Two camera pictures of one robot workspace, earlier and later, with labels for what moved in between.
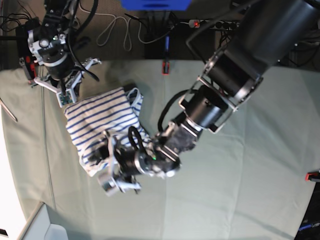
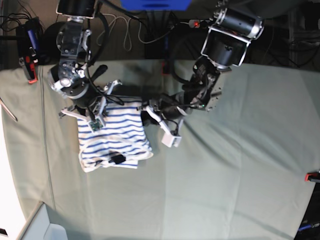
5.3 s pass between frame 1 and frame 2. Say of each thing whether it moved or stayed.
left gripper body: moved
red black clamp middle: stayed
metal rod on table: stayed
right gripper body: moved
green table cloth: stayed
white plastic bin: stayed
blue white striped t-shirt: moved
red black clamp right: stayed
